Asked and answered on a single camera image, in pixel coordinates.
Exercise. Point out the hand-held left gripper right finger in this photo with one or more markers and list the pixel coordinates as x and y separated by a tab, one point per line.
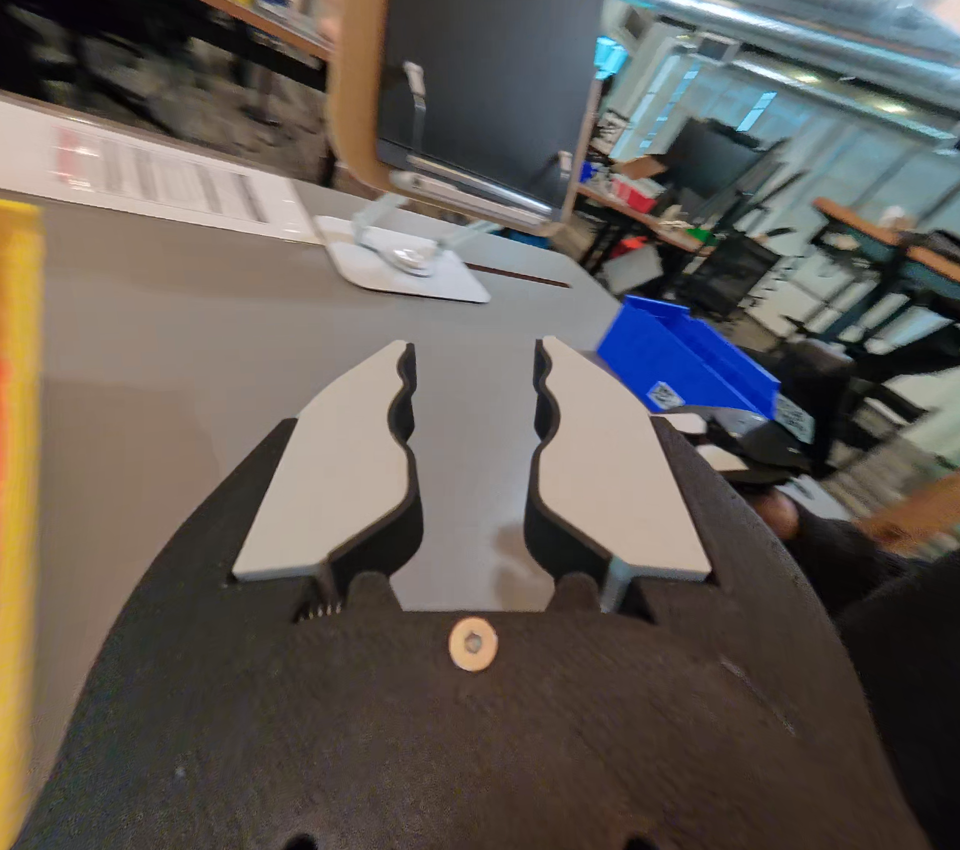
615	483

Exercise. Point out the blue plastic bin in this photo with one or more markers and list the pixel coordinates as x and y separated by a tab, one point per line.
675	355

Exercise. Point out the printed paper sheet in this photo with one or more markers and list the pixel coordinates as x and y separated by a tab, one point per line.
150	175

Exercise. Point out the person's right hand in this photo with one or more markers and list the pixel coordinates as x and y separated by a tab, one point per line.
776	513

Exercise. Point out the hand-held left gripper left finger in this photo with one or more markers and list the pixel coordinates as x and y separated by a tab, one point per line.
330	483

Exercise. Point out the yellow plastic bin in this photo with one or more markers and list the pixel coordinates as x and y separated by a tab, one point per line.
19	415

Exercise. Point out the red storage bin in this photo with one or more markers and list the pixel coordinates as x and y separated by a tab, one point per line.
634	194

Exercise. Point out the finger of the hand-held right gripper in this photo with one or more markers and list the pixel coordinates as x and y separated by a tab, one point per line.
686	423
720	458

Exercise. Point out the wooden standing desk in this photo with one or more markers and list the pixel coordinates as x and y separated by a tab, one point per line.
862	232

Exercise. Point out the black computer monitor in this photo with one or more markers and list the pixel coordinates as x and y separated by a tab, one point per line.
712	160

